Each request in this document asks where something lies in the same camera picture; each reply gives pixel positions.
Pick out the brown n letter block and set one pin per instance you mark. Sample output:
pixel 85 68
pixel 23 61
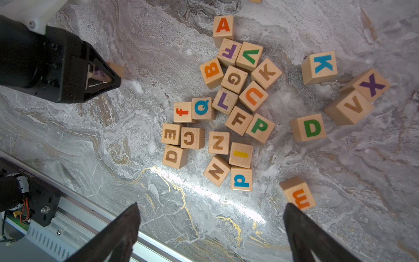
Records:
pixel 219 143
pixel 217 170

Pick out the brown C letter block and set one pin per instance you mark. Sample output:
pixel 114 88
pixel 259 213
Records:
pixel 192 138

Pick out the brown K letter block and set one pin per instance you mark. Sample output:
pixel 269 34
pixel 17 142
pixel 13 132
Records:
pixel 266 74

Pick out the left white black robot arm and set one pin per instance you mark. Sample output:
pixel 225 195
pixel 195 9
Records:
pixel 23 26

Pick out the orange B letter block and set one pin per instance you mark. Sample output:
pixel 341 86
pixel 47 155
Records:
pixel 212 73

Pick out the purple X letter block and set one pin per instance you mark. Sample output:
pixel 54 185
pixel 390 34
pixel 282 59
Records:
pixel 371 84

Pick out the lower brown N letter block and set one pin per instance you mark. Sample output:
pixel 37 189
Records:
pixel 217 170

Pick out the aluminium rail frame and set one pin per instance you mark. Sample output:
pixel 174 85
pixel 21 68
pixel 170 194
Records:
pixel 62 237

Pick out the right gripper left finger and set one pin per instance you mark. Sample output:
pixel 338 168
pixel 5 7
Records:
pixel 115 241

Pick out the green P letter block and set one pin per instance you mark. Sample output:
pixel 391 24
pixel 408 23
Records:
pixel 260 128

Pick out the brown D letter block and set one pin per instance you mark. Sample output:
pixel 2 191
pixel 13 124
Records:
pixel 174 156

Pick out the brown E letter block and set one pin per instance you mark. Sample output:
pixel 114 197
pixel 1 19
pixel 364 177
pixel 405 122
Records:
pixel 171 134

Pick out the orange E letter block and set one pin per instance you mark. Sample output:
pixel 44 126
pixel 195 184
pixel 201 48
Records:
pixel 298 193

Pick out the brown F letter block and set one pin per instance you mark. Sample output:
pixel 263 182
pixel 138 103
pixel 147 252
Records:
pixel 239 120

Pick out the blue K letter block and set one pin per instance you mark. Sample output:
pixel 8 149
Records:
pixel 319 67

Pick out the green V letter block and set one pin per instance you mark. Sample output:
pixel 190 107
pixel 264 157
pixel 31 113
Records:
pixel 249 56

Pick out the orange U letter block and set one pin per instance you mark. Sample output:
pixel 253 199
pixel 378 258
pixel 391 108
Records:
pixel 253 96

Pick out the upper brown N letter block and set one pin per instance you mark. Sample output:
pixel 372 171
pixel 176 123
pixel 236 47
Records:
pixel 219 143

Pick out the green D letter block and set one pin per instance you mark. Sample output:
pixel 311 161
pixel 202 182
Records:
pixel 308 128

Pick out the brown G letter block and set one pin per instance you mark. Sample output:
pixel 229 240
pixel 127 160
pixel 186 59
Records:
pixel 234 79

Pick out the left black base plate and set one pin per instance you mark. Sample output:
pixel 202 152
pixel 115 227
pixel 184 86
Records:
pixel 21 189

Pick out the wooden whiteboard stand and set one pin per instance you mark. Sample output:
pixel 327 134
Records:
pixel 255 1

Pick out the red A letter block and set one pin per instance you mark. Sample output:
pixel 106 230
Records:
pixel 223 27

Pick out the blue P letter block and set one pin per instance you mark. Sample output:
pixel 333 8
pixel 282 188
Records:
pixel 241 179

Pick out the blue Q letter block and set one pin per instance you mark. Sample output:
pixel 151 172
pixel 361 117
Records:
pixel 202 109

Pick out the brown V letter block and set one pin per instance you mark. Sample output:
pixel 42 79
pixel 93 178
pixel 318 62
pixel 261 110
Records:
pixel 349 108

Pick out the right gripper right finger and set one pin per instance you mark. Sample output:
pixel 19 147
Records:
pixel 306 239

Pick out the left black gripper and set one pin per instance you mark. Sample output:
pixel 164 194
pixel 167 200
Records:
pixel 70 73

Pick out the purple F letter block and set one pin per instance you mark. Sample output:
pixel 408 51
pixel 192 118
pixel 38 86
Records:
pixel 228 52

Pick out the purple L letter block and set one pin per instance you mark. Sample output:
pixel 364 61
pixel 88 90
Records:
pixel 225 101

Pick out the yellow I letter block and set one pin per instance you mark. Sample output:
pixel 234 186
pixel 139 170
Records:
pixel 241 155

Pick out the red f letter block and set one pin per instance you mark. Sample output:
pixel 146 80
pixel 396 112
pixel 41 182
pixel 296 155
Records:
pixel 182 112

